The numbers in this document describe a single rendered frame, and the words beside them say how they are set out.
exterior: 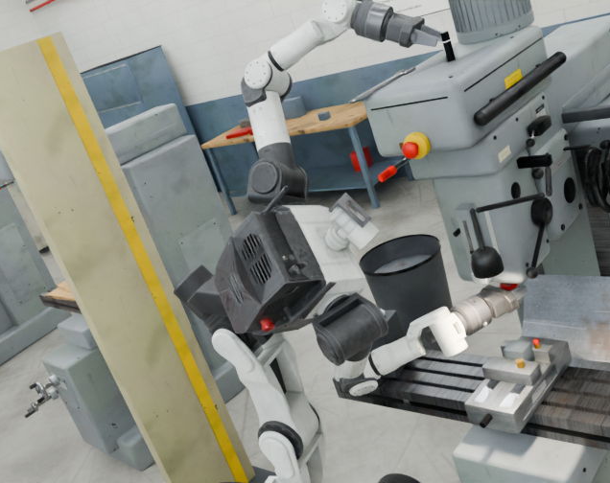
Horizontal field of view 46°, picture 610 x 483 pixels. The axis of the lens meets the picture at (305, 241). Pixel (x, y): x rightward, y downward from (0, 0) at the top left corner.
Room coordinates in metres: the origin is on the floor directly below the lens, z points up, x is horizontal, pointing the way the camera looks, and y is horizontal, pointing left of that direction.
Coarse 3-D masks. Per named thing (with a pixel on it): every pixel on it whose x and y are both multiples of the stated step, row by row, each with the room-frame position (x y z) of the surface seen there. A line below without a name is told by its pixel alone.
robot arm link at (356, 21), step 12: (336, 0) 1.80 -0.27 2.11; (348, 0) 1.81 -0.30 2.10; (360, 0) 1.83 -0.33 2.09; (372, 0) 1.84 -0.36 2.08; (324, 12) 1.81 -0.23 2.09; (336, 12) 1.79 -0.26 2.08; (348, 12) 1.80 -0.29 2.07; (360, 12) 1.79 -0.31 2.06; (348, 24) 1.81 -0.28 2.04; (360, 24) 1.78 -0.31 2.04
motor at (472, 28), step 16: (448, 0) 1.92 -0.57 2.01; (464, 0) 1.84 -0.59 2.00; (480, 0) 1.81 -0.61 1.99; (496, 0) 1.80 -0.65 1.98; (512, 0) 1.80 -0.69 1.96; (528, 0) 1.83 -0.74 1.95; (464, 16) 1.85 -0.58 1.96; (480, 16) 1.81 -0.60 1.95; (496, 16) 1.80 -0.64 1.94; (512, 16) 1.80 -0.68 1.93; (528, 16) 1.81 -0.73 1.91; (464, 32) 1.86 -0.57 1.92; (480, 32) 1.82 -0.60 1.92; (496, 32) 1.80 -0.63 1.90; (512, 32) 1.80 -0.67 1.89
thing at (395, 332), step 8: (384, 312) 2.08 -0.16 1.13; (392, 312) 2.09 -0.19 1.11; (392, 320) 2.07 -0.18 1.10; (392, 328) 2.06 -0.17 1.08; (400, 328) 2.09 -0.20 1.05; (384, 336) 2.01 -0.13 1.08; (392, 336) 2.05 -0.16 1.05; (400, 336) 2.08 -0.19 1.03; (376, 344) 2.03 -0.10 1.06; (384, 344) 2.01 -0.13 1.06; (400, 368) 2.03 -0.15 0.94; (384, 376) 2.04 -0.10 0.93; (392, 376) 2.02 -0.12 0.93
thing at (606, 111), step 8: (608, 104) 1.76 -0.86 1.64; (568, 112) 1.82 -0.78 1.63; (576, 112) 1.80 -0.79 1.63; (584, 112) 1.79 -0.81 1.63; (592, 112) 1.77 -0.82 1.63; (600, 112) 1.76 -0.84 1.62; (608, 112) 1.74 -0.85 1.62; (568, 120) 1.82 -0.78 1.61; (576, 120) 1.81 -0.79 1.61; (584, 120) 1.79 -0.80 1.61
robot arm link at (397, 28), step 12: (372, 12) 1.77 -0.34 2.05; (384, 12) 1.76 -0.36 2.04; (372, 24) 1.77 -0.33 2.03; (384, 24) 1.77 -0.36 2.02; (396, 24) 1.74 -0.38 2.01; (408, 24) 1.72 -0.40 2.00; (420, 24) 1.77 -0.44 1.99; (372, 36) 1.78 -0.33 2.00; (384, 36) 1.78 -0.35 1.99; (396, 36) 1.74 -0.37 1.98; (408, 36) 1.70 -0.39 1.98
